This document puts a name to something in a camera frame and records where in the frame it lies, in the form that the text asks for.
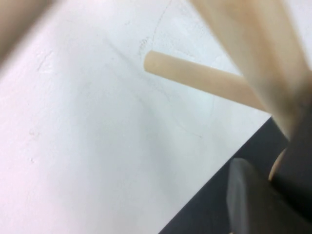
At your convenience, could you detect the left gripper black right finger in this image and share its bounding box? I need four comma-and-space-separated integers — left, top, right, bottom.
270, 99, 312, 210

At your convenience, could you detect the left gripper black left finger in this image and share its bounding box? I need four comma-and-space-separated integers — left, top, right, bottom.
226, 157, 312, 234

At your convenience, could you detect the black table mat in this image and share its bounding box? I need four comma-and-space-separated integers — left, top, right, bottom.
157, 116, 291, 234

